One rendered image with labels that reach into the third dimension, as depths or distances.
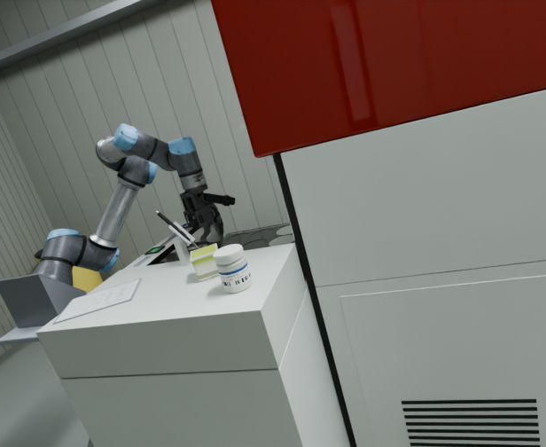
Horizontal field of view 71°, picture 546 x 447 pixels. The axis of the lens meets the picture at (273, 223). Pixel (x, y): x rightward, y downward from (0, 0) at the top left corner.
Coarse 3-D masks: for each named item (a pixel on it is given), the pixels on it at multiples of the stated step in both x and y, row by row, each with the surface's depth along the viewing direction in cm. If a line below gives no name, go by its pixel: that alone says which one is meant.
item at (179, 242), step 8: (176, 224) 114; (176, 232) 111; (184, 232) 114; (176, 240) 113; (184, 240) 112; (192, 240) 114; (176, 248) 114; (184, 248) 115; (184, 256) 114; (184, 264) 115
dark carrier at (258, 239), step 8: (288, 224) 148; (240, 232) 156; (248, 232) 153; (256, 232) 150; (264, 232) 147; (272, 232) 145; (224, 240) 151; (232, 240) 149; (240, 240) 146; (248, 240) 143; (256, 240) 141; (264, 240) 138; (248, 248) 135
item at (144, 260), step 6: (186, 228) 162; (174, 234) 157; (162, 240) 153; (168, 240) 152; (156, 246) 147; (168, 246) 143; (162, 252) 138; (138, 258) 138; (144, 258) 137; (150, 258) 134; (132, 264) 132; (138, 264) 132; (144, 264) 129
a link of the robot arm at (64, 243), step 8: (56, 232) 148; (64, 232) 149; (72, 232) 151; (48, 240) 147; (56, 240) 147; (64, 240) 148; (72, 240) 150; (80, 240) 152; (48, 248) 145; (56, 248) 145; (64, 248) 147; (72, 248) 149; (80, 248) 151; (56, 256) 144; (64, 256) 146; (72, 256) 149; (80, 256) 151
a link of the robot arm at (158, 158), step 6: (162, 144) 118; (156, 150) 116; (162, 150) 117; (168, 150) 117; (156, 156) 117; (162, 156) 118; (156, 162) 119; (162, 162) 119; (168, 162) 117; (162, 168) 124; (168, 168) 121
